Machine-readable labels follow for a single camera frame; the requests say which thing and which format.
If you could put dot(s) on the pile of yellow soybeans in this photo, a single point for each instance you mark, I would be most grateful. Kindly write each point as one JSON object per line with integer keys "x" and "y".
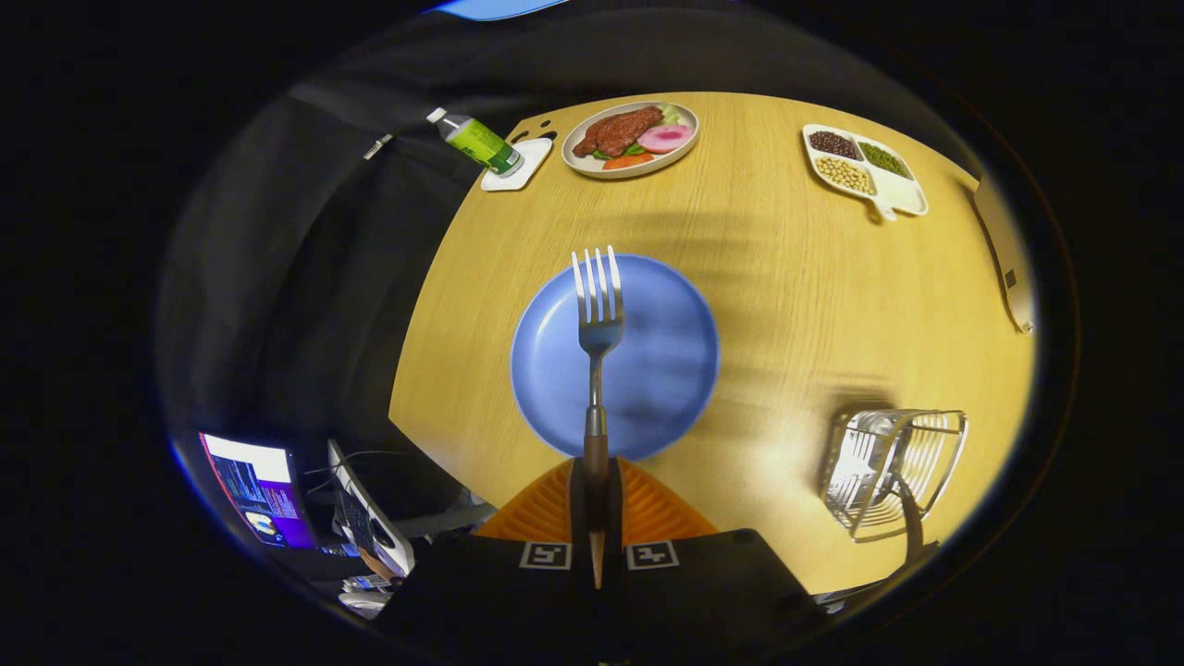
{"x": 844, "y": 174}

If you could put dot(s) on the metal drainer basket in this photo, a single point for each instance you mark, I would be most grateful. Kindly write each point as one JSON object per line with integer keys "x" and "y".
{"x": 869, "y": 462}

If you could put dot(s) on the white square coaster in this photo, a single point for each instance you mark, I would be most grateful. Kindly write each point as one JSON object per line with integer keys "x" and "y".
{"x": 518, "y": 176}

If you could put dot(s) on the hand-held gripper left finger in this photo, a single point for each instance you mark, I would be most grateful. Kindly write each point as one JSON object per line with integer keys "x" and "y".
{"x": 490, "y": 583}

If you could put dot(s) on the pile of green beans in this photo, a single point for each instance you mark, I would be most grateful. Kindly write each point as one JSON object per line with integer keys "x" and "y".
{"x": 885, "y": 160}

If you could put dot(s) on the white toaster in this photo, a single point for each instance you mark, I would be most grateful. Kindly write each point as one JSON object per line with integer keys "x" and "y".
{"x": 1013, "y": 268}

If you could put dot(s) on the computer monitor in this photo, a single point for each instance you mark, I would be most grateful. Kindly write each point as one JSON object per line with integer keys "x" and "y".
{"x": 264, "y": 490}

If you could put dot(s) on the white divided tray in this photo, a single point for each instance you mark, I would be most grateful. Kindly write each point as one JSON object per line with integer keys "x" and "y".
{"x": 902, "y": 194}

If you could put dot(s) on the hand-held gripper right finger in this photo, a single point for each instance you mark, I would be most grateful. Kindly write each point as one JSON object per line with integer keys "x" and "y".
{"x": 694, "y": 583}

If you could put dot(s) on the pile of dark red beans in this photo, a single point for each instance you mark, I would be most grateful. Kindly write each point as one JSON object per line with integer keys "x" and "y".
{"x": 832, "y": 144}

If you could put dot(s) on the metal spoon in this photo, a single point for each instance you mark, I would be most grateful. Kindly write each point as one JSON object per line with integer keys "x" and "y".
{"x": 911, "y": 518}

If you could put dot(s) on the pink ham slice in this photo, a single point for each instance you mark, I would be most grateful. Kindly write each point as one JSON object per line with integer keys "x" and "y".
{"x": 664, "y": 139}

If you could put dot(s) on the brown steak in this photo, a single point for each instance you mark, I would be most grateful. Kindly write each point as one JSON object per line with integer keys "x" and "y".
{"x": 620, "y": 131}

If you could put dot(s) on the blue round plate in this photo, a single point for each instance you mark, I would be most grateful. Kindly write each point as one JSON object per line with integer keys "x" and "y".
{"x": 657, "y": 370}

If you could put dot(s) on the white clip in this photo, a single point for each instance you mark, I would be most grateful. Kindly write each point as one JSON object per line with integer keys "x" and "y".
{"x": 377, "y": 146}

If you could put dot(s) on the round beige food plate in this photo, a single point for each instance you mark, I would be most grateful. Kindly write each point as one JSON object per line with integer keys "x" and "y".
{"x": 680, "y": 157}

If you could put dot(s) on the green label plastic bottle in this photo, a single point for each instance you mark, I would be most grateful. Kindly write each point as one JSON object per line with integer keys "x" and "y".
{"x": 481, "y": 143}

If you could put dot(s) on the orange carrot slice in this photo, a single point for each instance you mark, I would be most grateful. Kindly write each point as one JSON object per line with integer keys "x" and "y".
{"x": 629, "y": 161}

